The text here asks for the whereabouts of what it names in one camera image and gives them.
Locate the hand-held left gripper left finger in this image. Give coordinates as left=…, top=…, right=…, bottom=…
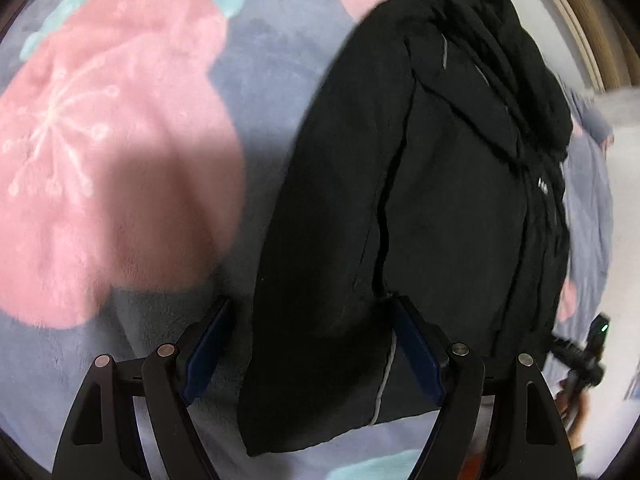
left=52, top=297, right=234, bottom=480

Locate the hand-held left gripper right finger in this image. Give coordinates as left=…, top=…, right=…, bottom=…
left=391, top=295, right=579, bottom=480

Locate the grey floral blanket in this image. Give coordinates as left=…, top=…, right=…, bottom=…
left=0, top=0, right=615, bottom=480

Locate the brown striped window blind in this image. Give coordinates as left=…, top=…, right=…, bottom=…
left=527, top=0, right=631, bottom=93

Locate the black hooded jacket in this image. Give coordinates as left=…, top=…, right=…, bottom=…
left=238, top=0, right=573, bottom=457

